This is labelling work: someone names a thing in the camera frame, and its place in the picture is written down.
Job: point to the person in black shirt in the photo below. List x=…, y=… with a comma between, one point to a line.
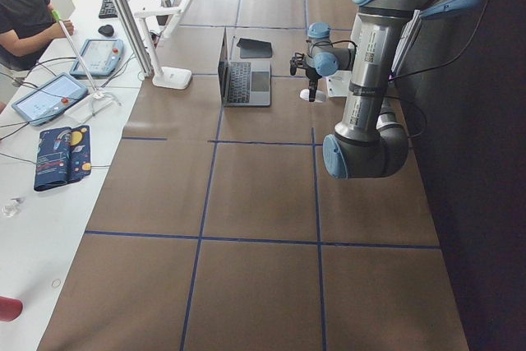
x=27, y=29

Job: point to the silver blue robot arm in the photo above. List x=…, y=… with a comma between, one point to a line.
x=368, y=142

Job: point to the far teach pendant tablet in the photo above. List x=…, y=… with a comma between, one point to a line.
x=102, y=56

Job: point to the black mouse pad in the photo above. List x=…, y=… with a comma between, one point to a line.
x=252, y=48

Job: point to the red cylinder bottle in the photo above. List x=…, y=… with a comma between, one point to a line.
x=10, y=309

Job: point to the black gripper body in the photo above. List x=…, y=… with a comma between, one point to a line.
x=312, y=76

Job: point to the black desk mouse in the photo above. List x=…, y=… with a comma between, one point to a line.
x=106, y=31

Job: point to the aluminium frame post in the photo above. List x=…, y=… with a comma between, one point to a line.
x=134, y=37

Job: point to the white computer mouse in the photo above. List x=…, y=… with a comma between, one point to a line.
x=320, y=96

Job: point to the white desk lamp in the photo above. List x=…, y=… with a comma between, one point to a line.
x=165, y=76

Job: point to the blue patterned pouch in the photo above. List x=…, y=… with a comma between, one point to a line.
x=63, y=157

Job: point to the near teach pendant tablet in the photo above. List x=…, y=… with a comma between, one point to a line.
x=51, y=100

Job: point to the grey laptop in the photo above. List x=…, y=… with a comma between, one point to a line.
x=243, y=84

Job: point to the teach pendant tablet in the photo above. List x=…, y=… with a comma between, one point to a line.
x=102, y=56
x=51, y=100

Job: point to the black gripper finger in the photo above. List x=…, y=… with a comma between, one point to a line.
x=312, y=91

